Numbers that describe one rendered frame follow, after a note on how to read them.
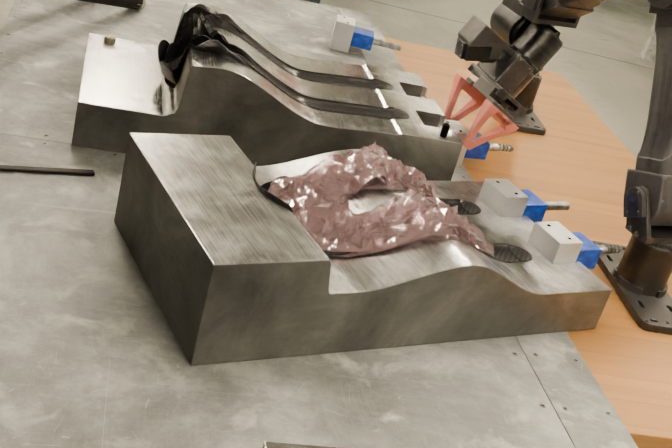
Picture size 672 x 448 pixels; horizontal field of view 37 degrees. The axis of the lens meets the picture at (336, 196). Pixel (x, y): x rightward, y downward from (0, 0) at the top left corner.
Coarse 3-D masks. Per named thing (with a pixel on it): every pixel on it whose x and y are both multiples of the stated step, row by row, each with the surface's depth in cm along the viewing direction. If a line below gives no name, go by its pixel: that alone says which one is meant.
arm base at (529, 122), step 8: (536, 80) 176; (528, 88) 176; (536, 88) 177; (520, 96) 177; (528, 96) 177; (528, 104) 178; (512, 112) 177; (528, 112) 178; (512, 120) 173; (520, 120) 174; (528, 120) 175; (536, 120) 176; (520, 128) 172; (528, 128) 172; (536, 128) 172; (544, 128) 173
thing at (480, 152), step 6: (444, 120) 150; (450, 120) 151; (450, 126) 149; (456, 126) 149; (462, 126) 150; (456, 132) 147; (462, 132) 148; (462, 138) 148; (474, 138) 150; (486, 144) 150; (492, 144) 153; (498, 144) 154; (462, 150) 149; (468, 150) 149; (474, 150) 150; (480, 150) 150; (486, 150) 150; (492, 150) 153; (498, 150) 154; (504, 150) 154; (510, 150) 154; (462, 156) 149; (468, 156) 150; (474, 156) 150; (480, 156) 151
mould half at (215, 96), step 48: (96, 48) 139; (144, 48) 144; (96, 96) 125; (144, 96) 128; (192, 96) 124; (240, 96) 125; (288, 96) 131; (336, 96) 139; (384, 96) 142; (96, 144) 125; (240, 144) 128; (288, 144) 129; (336, 144) 130; (384, 144) 131; (432, 144) 133
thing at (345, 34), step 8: (344, 16) 188; (336, 24) 184; (344, 24) 184; (352, 24) 185; (336, 32) 185; (344, 32) 185; (352, 32) 185; (360, 32) 186; (368, 32) 188; (336, 40) 186; (344, 40) 186; (352, 40) 186; (360, 40) 186; (368, 40) 186; (376, 40) 188; (336, 48) 186; (344, 48) 186; (368, 48) 187; (392, 48) 188; (400, 48) 188
